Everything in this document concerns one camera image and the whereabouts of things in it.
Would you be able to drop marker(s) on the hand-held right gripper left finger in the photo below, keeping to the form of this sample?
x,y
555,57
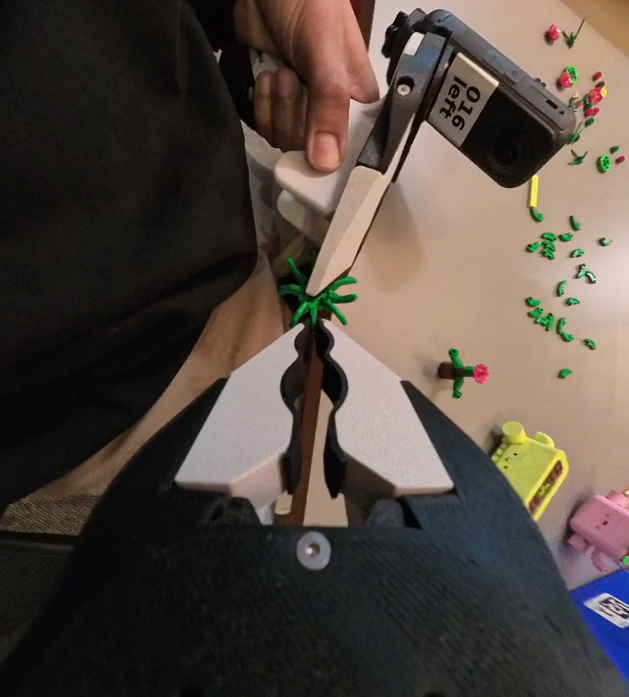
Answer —
x,y
238,430

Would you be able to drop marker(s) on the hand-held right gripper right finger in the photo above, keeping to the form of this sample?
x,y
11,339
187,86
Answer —
x,y
391,430

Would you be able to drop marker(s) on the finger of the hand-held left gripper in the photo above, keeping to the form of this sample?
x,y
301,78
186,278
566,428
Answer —
x,y
347,228

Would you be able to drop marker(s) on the person's left hand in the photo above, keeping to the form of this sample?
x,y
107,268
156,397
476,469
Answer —
x,y
314,43

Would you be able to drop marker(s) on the yellow flat brick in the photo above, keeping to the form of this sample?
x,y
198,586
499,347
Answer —
x,y
534,190

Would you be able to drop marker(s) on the scattered red flower pieces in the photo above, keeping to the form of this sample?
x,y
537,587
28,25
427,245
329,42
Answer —
x,y
592,98

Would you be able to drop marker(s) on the toy cactus with pink flower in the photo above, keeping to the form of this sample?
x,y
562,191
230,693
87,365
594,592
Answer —
x,y
461,373

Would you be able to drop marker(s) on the scattered green leaf pieces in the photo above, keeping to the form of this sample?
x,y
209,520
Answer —
x,y
548,245

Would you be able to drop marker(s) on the lime green toy pot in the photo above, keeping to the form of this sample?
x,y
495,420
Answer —
x,y
532,468

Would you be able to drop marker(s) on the pink toy pot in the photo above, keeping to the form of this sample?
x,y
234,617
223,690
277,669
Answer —
x,y
608,525

